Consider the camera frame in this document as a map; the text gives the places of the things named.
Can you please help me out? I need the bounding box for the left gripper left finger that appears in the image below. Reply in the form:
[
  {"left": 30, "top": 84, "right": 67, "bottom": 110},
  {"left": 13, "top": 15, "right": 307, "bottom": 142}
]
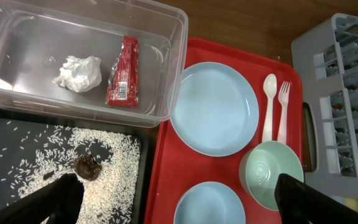
[{"left": 0, "top": 173, "right": 85, "bottom": 224}]

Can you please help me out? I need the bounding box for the small light blue bowl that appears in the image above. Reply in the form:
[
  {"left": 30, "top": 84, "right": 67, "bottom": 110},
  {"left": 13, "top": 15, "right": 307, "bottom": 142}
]
[{"left": 173, "top": 182, "right": 246, "bottom": 224}]

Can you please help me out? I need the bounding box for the white plastic fork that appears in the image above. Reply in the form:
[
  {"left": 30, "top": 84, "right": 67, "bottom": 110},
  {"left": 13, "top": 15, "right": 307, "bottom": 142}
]
[{"left": 277, "top": 82, "right": 291, "bottom": 144}]

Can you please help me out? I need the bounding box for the red ketchup packet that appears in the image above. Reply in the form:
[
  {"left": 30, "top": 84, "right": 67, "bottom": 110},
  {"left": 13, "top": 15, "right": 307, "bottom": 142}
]
[{"left": 105, "top": 35, "right": 139, "bottom": 108}]

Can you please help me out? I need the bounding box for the clear plastic bin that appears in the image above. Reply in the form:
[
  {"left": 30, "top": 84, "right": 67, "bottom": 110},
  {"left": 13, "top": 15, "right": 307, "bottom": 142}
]
[{"left": 0, "top": 0, "right": 188, "bottom": 128}]

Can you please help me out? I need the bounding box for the grey dishwasher rack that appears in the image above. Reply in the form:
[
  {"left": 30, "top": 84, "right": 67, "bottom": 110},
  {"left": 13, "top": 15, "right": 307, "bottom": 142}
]
[{"left": 291, "top": 13, "right": 358, "bottom": 205}]

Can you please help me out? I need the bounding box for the brown food scrap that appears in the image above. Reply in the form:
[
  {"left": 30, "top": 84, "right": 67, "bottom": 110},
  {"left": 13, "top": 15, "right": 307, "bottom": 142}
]
[{"left": 73, "top": 154, "right": 103, "bottom": 181}]

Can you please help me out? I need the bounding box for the mint green bowl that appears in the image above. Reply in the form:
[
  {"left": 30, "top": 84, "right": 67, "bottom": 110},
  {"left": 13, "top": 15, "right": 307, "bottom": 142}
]
[{"left": 239, "top": 141, "right": 304, "bottom": 211}]

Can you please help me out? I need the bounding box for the black waste tray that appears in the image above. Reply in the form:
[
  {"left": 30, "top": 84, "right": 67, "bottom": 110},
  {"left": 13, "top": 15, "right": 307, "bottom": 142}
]
[{"left": 0, "top": 106, "right": 150, "bottom": 224}]

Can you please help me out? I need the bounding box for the red serving tray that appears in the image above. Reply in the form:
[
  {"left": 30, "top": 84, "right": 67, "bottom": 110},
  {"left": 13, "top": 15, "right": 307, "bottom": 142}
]
[{"left": 144, "top": 37, "right": 302, "bottom": 223}]

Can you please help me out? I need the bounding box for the large light blue plate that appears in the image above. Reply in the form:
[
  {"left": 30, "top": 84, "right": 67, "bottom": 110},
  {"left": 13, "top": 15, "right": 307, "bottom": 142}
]
[{"left": 170, "top": 62, "right": 259, "bottom": 157}]

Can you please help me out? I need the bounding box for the white plastic spoon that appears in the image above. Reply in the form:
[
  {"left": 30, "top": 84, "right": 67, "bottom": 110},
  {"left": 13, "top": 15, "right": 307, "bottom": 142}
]
[{"left": 262, "top": 73, "right": 277, "bottom": 142}]

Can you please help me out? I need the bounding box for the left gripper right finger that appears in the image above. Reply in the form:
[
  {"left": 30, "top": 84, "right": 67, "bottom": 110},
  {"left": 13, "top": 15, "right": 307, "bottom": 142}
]
[{"left": 274, "top": 174, "right": 358, "bottom": 224}]

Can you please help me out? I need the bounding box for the white rice pile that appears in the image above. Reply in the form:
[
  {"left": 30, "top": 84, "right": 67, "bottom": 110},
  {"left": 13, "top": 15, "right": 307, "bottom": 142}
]
[{"left": 0, "top": 119, "right": 141, "bottom": 224}]

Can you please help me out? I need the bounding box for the white napkin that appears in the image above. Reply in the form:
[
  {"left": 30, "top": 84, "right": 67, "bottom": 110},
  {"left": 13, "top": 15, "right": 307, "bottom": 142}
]
[{"left": 52, "top": 55, "right": 102, "bottom": 93}]

